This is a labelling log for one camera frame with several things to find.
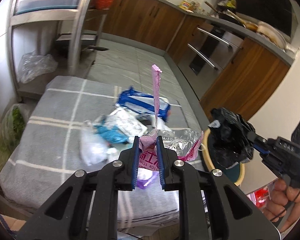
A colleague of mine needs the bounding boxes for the pink foil snack wrapper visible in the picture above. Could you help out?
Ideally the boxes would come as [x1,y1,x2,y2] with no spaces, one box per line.
[139,64,204,171]

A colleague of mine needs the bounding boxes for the black plastic bag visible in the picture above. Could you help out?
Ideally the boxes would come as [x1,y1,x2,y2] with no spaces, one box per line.
[209,107,255,169]

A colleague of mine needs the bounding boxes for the wooden kitchen cabinets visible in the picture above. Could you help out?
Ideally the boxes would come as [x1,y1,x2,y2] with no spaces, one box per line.
[84,0,291,123]

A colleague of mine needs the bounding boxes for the grey kitchen countertop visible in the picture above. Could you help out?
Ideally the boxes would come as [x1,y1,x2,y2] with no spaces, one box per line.
[99,0,295,67]

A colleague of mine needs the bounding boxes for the person's right hand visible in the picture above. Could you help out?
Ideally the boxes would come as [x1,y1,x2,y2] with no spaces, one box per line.
[263,179,300,238]

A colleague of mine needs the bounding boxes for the teal crumpled glove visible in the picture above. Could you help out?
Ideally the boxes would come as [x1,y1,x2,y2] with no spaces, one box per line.
[93,122,129,144]

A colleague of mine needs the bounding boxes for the teal bin with yellow rim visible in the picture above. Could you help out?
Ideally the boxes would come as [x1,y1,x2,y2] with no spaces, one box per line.
[200,128,245,186]

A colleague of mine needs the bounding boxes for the clear plastic bag on table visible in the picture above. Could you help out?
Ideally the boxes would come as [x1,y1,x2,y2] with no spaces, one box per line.
[80,120,119,166]

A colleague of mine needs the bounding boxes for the blue white snack bag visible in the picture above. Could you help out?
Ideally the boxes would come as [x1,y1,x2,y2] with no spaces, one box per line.
[116,86,171,122]

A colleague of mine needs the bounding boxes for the grey checked tablecloth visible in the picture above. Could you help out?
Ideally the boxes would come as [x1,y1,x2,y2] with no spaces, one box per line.
[0,75,206,229]

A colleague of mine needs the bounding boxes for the stainless steel oven drawers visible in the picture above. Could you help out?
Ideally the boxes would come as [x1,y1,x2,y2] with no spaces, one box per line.
[178,23,243,87]

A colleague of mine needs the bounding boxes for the white plate on counter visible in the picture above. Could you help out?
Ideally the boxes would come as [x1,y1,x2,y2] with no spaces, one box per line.
[256,21,287,50]

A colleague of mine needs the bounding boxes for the bag of green vegetables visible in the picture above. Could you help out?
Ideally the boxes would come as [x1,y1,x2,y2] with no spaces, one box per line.
[0,103,30,171]

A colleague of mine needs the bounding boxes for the clear plastic bag on shelf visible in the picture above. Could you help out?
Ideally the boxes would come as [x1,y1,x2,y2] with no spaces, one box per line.
[17,51,58,84]

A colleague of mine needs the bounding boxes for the frying pan on stove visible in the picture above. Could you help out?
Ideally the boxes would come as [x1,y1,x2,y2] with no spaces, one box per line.
[205,1,258,32]

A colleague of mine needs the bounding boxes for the cardboard box on floor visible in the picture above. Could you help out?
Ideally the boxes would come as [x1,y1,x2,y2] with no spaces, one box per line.
[0,214,26,239]

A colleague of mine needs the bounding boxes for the stainless steel rack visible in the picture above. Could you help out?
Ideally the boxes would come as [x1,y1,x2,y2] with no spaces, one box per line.
[7,0,113,99]

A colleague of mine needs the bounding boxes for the black range hood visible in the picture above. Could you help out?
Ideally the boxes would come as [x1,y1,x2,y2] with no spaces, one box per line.
[236,0,292,36]

